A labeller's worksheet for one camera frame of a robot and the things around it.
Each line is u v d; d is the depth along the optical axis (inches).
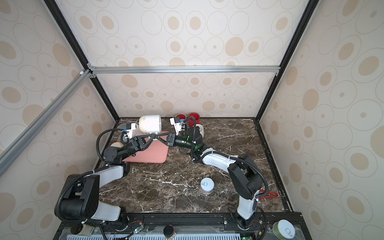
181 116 45.0
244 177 18.7
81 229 25.3
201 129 65.4
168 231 25.1
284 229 26.6
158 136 28.1
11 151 20.3
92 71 35.6
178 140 27.0
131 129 27.6
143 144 27.1
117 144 37.2
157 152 39.5
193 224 29.3
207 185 31.8
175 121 28.0
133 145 26.1
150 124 27.2
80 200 17.2
